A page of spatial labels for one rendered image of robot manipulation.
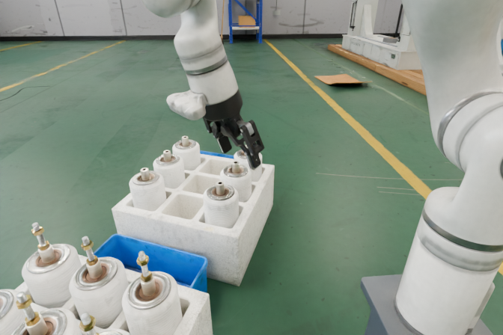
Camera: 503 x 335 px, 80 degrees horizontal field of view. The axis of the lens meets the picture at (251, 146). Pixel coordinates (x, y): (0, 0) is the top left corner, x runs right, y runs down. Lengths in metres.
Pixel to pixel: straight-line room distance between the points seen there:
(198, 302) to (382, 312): 0.34
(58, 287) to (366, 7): 4.53
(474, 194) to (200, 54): 0.37
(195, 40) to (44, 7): 6.96
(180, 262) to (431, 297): 0.61
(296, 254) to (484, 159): 0.74
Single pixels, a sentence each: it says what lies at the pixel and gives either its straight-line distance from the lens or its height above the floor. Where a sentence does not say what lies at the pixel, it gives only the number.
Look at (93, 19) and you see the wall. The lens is 7.03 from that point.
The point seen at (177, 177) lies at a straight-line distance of 1.00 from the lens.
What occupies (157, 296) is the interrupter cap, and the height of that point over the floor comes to 0.25.
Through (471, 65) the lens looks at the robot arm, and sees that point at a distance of 0.38.
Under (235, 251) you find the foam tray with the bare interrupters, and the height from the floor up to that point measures 0.13.
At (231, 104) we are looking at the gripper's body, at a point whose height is 0.57.
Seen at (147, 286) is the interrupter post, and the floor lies 0.28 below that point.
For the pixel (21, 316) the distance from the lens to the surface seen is 0.71.
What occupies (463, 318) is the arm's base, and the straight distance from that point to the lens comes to 0.51.
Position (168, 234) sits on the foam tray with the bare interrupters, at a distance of 0.89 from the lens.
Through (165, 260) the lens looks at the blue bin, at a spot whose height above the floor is 0.07.
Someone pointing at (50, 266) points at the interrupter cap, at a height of 0.25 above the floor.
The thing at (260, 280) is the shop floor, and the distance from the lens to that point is 0.93.
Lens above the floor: 0.72
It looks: 26 degrees down
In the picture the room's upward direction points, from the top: straight up
